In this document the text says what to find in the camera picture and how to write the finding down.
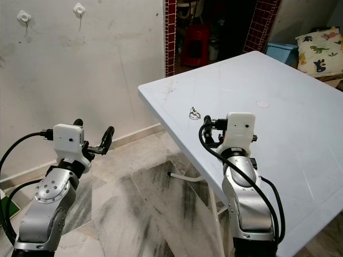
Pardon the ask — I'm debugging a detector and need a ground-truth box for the red plastic stool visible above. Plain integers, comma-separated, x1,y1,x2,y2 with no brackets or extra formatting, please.
181,24,212,67

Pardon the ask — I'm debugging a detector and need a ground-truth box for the dinosaur print pillow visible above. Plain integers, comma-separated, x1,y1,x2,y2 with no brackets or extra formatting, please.
295,27,343,75

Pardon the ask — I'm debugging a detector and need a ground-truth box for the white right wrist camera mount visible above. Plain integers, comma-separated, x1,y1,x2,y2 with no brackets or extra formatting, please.
225,112,257,154

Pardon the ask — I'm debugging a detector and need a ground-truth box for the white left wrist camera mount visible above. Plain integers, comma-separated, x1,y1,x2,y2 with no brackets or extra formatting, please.
53,124,85,162

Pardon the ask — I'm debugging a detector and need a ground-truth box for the white plastic table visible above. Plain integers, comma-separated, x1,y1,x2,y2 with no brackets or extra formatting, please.
138,51,343,257

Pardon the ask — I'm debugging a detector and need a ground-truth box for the white and green cardboard box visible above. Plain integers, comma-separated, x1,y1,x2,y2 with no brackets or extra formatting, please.
0,195,13,221

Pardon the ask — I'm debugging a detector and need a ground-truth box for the upright red tiled column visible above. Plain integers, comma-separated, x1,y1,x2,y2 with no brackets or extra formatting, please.
164,0,177,77

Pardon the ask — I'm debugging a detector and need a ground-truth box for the white square wall hook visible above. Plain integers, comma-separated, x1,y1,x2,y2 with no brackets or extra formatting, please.
17,10,32,37
73,3,87,32

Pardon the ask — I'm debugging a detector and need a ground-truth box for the slanted red tiled column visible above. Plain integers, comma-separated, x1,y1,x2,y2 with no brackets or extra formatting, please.
243,0,282,53

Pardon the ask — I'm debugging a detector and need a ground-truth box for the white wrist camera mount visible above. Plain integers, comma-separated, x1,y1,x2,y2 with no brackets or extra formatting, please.
225,112,257,154
53,124,85,162

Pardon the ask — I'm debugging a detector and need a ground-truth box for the blue plastic box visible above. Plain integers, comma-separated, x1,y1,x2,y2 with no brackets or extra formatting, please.
265,43,299,67

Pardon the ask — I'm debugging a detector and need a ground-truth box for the white plastic container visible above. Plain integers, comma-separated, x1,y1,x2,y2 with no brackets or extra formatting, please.
209,35,221,61

